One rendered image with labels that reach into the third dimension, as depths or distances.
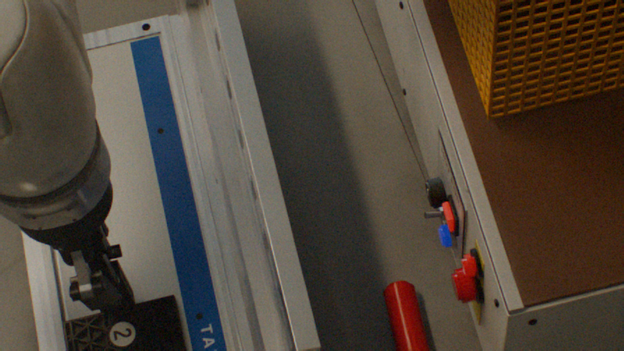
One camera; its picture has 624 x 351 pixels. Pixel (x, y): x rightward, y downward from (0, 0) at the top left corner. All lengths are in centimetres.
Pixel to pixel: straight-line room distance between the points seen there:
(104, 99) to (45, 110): 47
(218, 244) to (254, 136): 20
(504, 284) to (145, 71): 47
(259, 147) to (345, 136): 25
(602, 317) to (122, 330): 41
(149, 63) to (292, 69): 14
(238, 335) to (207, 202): 13
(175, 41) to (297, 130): 15
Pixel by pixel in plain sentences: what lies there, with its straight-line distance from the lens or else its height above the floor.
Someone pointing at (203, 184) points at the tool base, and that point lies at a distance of 127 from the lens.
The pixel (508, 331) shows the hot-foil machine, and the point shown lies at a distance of 105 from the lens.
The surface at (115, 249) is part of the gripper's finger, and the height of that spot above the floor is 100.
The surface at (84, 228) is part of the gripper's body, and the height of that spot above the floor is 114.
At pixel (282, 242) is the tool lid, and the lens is 103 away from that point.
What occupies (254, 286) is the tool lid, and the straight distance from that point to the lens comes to 115.
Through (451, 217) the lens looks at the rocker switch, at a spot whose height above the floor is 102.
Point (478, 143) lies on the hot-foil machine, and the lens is 108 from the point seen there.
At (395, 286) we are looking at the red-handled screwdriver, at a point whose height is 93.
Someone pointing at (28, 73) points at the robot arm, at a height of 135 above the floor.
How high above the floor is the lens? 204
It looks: 62 degrees down
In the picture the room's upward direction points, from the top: 9 degrees counter-clockwise
